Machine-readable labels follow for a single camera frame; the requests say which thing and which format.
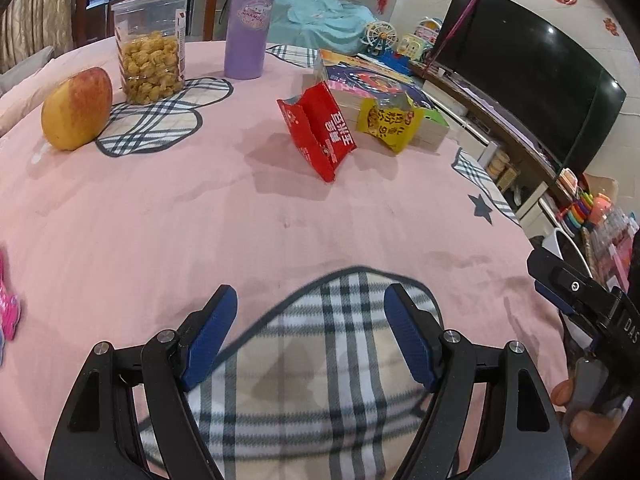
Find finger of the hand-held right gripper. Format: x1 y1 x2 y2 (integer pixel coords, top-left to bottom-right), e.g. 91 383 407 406
526 247 612 317

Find pink toy boxes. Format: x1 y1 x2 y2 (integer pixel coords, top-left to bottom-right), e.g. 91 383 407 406
582 209 640 292

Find rainbow stacking rings toy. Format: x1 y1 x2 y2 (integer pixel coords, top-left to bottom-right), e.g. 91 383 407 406
561 191 594 234

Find yellow snack packet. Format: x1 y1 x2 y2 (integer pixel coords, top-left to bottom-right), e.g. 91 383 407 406
356 92 425 155

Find pink flat toy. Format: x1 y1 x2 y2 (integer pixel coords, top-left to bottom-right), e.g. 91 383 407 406
0 247 22 345

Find teal blanket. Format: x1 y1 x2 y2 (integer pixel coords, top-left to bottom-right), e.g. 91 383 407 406
264 0 397 57

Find orange toy bottle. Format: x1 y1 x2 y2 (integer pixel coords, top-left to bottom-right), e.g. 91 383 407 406
587 191 614 229

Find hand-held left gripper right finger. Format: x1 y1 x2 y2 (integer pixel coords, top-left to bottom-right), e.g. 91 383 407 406
384 282 572 480

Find white trash bin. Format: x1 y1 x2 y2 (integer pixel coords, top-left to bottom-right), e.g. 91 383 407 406
539 227 595 282

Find ferris wheel toy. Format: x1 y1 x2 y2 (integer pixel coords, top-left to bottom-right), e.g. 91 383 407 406
364 21 397 56

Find beige curtain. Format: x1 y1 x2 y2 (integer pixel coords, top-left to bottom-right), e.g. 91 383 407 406
0 0 77 63

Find black flat television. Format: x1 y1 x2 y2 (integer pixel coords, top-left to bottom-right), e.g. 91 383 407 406
430 0 627 173

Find purple water bottle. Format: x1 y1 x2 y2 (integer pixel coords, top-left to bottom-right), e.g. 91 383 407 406
223 0 279 80

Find red snack packet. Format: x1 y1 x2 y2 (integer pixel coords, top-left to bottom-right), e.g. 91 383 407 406
276 81 359 184

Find person's right hand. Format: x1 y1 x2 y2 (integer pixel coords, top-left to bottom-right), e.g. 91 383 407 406
550 379 622 453

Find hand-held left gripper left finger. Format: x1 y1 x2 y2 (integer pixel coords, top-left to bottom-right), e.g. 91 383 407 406
44 284 239 480

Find wooden television cabinet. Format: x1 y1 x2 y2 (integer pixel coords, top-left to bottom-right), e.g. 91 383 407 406
410 57 577 226

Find pink tablecloth with plaid patches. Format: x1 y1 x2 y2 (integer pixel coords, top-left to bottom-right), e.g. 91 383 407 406
0 40 572 480

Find red yellow apple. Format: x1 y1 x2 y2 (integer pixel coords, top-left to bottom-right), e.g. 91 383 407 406
41 66 114 152

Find clear plastic popcorn jar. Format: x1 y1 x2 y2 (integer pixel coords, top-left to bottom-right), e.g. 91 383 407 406
110 0 193 106

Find colourful plastic toy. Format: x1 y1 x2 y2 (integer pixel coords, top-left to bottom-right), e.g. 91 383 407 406
397 32 427 59

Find stack of colourful books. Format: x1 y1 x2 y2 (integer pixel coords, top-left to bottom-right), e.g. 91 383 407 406
315 49 451 153

